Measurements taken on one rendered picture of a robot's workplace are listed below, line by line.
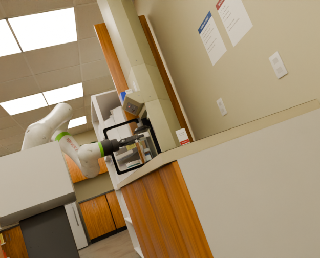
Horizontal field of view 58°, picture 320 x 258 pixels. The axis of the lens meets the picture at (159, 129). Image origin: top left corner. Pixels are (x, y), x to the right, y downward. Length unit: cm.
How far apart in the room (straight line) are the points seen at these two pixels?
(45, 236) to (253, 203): 92
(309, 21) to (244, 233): 85
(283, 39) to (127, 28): 130
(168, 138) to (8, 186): 110
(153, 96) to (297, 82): 109
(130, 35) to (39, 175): 134
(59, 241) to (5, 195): 32
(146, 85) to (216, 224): 139
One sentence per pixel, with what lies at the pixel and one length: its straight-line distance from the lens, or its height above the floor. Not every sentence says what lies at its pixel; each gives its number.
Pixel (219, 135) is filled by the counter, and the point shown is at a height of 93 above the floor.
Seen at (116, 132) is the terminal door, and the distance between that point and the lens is 238.
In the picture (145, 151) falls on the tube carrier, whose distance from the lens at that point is 170.
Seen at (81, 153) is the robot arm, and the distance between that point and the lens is 165.
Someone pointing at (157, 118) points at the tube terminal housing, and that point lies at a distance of 210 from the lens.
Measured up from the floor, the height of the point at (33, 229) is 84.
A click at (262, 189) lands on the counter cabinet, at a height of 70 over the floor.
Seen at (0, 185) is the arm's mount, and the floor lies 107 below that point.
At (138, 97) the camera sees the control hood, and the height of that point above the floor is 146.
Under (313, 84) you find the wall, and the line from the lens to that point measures 137.
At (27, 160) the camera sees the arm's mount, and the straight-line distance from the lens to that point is 147.
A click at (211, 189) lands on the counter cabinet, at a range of 101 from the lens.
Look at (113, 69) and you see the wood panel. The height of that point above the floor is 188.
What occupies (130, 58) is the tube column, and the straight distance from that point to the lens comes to 224.
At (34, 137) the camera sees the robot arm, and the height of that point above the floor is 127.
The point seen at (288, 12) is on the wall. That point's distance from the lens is 141.
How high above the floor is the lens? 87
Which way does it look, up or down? 9 degrees up
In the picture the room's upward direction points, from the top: 20 degrees counter-clockwise
